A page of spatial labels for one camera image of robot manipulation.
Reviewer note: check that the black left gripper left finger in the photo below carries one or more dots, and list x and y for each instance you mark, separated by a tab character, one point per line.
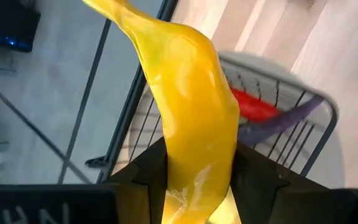
145	180

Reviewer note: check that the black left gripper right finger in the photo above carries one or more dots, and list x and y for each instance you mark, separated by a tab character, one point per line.
256	186

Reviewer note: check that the purple eggplant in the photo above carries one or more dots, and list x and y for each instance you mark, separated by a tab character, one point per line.
278	123

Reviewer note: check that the red bell pepper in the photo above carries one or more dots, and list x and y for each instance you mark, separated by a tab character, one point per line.
253	107

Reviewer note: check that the yellow banana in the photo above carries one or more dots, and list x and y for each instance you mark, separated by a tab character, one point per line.
194	118

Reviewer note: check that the black computer tower with lights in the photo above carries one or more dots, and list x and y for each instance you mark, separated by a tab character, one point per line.
8	28

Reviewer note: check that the black aluminium table frame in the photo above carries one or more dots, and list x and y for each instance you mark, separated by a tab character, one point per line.
129	102

